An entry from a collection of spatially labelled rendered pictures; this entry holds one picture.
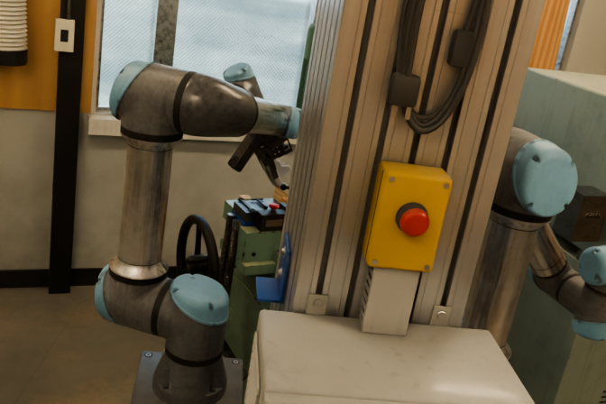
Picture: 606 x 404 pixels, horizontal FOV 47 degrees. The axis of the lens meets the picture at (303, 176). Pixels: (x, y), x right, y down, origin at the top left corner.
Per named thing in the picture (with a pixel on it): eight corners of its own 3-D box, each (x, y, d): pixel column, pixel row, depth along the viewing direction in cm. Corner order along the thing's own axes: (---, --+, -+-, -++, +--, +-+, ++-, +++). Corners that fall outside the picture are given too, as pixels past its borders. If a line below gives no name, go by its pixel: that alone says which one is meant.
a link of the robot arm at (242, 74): (215, 78, 169) (228, 61, 175) (230, 116, 175) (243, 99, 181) (242, 75, 166) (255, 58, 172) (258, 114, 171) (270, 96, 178)
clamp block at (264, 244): (222, 240, 200) (225, 212, 197) (264, 237, 207) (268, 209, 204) (243, 263, 188) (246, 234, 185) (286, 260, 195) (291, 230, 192)
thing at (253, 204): (231, 213, 196) (233, 195, 195) (265, 211, 202) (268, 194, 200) (250, 233, 186) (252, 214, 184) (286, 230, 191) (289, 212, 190)
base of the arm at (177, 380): (224, 411, 137) (231, 369, 134) (148, 406, 135) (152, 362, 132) (226, 366, 152) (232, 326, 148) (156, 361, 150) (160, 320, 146)
